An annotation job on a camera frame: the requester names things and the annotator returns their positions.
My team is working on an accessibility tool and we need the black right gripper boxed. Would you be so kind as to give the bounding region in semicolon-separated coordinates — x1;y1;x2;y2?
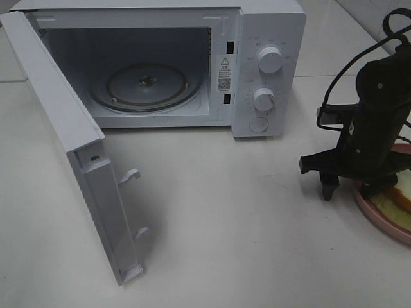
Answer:
299;103;410;201

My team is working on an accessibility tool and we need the pink round plate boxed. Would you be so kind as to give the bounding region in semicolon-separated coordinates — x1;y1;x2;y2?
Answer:
352;143;411;247

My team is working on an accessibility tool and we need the sandwich with lettuce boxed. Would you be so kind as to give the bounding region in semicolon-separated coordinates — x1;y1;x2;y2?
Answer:
371;169;410;230

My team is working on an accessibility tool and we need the round door release button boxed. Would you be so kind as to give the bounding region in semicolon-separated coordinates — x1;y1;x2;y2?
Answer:
249;117;269;133

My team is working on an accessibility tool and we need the white microwave door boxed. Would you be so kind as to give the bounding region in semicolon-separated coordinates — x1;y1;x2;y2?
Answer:
1;12;144;286

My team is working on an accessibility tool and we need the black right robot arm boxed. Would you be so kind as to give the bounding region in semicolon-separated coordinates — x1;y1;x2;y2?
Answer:
299;33;410;201

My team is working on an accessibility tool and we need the lower white microwave knob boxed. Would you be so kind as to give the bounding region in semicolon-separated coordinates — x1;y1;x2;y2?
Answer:
252;88;275;112

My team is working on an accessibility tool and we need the white microwave knob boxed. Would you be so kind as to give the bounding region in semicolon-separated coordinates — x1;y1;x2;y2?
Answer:
252;88;275;112
258;46;283;74

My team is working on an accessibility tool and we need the upper white microwave knob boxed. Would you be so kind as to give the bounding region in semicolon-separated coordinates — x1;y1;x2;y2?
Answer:
258;46;283;74

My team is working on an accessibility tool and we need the white microwave oven body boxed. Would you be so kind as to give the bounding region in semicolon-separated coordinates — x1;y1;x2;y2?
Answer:
7;1;306;138

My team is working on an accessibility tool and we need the white warning label sticker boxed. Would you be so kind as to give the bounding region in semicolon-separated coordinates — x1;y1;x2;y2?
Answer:
215;54;236;92

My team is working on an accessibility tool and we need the glass microwave turntable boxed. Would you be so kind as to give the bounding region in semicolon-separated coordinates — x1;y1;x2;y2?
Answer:
91;62;203;113

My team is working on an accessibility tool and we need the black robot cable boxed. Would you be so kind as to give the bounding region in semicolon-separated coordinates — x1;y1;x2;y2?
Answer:
315;8;411;142

